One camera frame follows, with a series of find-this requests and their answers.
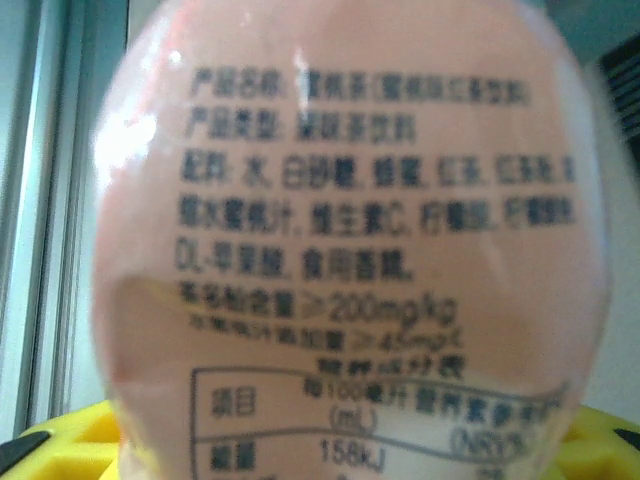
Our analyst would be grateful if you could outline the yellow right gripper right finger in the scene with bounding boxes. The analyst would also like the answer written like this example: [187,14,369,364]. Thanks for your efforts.
[554,404,640,480]

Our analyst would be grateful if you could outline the aluminium enclosure post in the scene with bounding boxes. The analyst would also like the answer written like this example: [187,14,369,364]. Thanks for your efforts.
[0,0,104,436]

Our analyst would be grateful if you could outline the pink label bottle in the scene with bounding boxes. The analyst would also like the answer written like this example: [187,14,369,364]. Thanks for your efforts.
[89,0,614,480]

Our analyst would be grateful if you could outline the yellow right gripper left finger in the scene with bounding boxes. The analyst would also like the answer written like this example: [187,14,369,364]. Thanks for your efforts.
[0,398,125,480]

